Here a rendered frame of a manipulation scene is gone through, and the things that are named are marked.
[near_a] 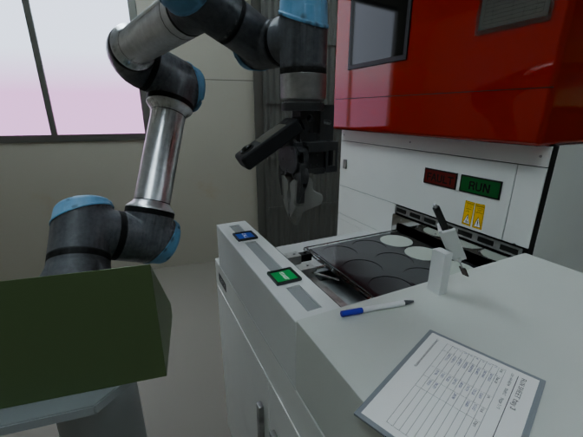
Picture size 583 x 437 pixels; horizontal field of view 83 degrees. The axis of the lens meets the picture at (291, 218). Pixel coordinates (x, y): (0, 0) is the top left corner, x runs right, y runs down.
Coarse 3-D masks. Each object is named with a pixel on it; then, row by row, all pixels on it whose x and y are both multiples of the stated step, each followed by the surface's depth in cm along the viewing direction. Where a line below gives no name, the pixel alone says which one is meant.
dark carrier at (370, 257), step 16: (352, 240) 105; (368, 240) 105; (416, 240) 105; (320, 256) 93; (336, 256) 94; (352, 256) 94; (368, 256) 93; (384, 256) 94; (400, 256) 94; (352, 272) 84; (368, 272) 84; (384, 272) 84; (400, 272) 84; (416, 272) 84; (368, 288) 77; (384, 288) 77; (400, 288) 77
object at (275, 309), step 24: (264, 240) 89; (240, 264) 81; (264, 264) 75; (288, 264) 75; (240, 288) 84; (264, 288) 67; (288, 288) 65; (312, 288) 65; (264, 312) 69; (288, 312) 57; (312, 312) 57; (264, 336) 72; (288, 336) 58; (288, 360) 60
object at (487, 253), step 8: (392, 216) 119; (400, 216) 115; (392, 224) 119; (408, 224) 112; (416, 224) 109; (424, 224) 107; (424, 232) 106; (432, 232) 103; (464, 240) 94; (464, 248) 94; (472, 248) 91; (480, 248) 89; (488, 248) 88; (488, 256) 87; (496, 256) 85; (504, 256) 84
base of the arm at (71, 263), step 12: (60, 252) 64; (72, 252) 64; (84, 252) 65; (96, 252) 67; (48, 264) 63; (60, 264) 62; (72, 264) 62; (84, 264) 64; (96, 264) 66; (108, 264) 69
